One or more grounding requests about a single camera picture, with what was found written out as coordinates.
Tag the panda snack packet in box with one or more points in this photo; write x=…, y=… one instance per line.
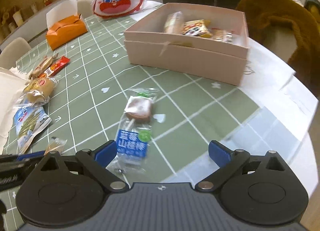
x=197, y=28

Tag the pink cardboard box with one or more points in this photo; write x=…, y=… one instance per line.
x=147, y=44

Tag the wrapped roll snack in box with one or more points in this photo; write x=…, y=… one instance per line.
x=174, y=23

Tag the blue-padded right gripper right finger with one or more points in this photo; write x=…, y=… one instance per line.
x=229, y=161

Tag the brown wafer snack packet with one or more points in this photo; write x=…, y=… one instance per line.
x=45, y=63

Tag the red snack bar packet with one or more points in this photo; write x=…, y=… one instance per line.
x=56, y=67

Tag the orange tissue box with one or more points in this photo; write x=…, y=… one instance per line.
x=64, y=24

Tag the white cloth bag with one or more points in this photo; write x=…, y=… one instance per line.
x=12, y=83

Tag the striped snack packet in box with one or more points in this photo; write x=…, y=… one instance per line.
x=222, y=35

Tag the green grid tablecloth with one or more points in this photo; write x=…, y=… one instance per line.
x=92, y=92

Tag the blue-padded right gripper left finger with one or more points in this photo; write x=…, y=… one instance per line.
x=94, y=163

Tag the brown fuzzy chair cover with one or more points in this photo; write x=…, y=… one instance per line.
x=262, y=14

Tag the wrapped round bread bun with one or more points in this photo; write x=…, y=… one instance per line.
x=37, y=92

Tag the blue seaweed snack packet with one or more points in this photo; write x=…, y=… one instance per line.
x=29, y=122

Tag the beige dining chair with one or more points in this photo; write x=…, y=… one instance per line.
x=13, y=51

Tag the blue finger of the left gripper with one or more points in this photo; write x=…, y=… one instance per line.
x=16, y=168

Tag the blueberry hawthorn lollipop packet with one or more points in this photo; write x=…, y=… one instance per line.
x=134, y=132

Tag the small cake packet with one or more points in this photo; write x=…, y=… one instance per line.
x=55, y=145

